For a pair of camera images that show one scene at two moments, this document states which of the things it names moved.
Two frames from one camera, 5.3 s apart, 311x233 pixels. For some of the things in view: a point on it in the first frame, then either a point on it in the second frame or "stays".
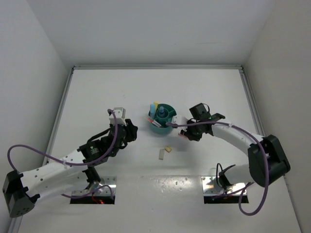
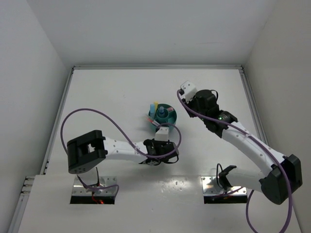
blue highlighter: [152, 110] stays
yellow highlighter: [156, 103] stays
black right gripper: [187, 133] → [189, 104]
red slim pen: [151, 121] stays
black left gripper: [131, 130] → [157, 142]
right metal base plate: [210, 186] stays
